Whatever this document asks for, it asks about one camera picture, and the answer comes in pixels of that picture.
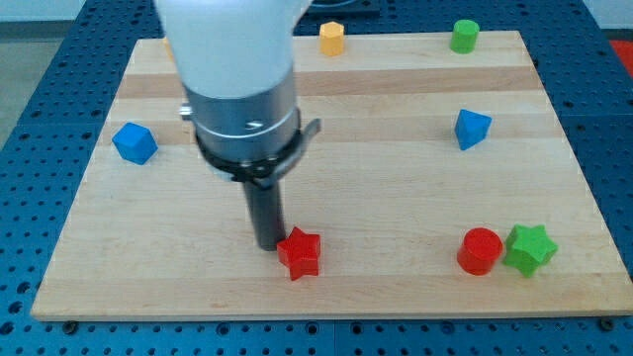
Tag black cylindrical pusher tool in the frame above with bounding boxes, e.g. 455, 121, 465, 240
242, 182, 287, 251

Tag red star block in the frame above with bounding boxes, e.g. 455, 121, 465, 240
277, 226, 321, 281

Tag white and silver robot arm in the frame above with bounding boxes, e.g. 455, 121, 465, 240
154, 0, 320, 251

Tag green star block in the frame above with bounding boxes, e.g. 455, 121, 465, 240
502, 224, 559, 278

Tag blue cube block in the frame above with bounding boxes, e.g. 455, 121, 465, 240
112, 123, 158, 165

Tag wooden board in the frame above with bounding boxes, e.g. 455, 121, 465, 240
31, 31, 632, 321

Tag yellow hexagon block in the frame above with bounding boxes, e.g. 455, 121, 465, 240
319, 22, 345, 56

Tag blue pentagon block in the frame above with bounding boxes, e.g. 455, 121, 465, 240
454, 109, 493, 150

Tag red cylinder block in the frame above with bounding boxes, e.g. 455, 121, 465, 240
457, 227, 503, 276

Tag green cylinder block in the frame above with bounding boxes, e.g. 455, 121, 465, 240
450, 19, 480, 54

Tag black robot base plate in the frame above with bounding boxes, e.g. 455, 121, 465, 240
307, 0, 382, 17

